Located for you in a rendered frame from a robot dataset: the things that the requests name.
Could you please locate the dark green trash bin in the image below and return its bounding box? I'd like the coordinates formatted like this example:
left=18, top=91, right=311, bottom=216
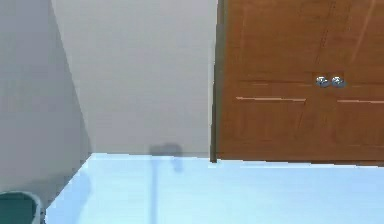
left=0, top=191, right=46, bottom=224

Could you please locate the brown wooden double door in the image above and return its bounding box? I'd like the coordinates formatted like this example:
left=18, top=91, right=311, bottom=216
left=209, top=0, right=384, bottom=167

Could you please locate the silver round door knob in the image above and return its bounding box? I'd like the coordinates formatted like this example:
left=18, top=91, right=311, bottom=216
left=331, top=75, right=346, bottom=89
left=315, top=75, right=330, bottom=89

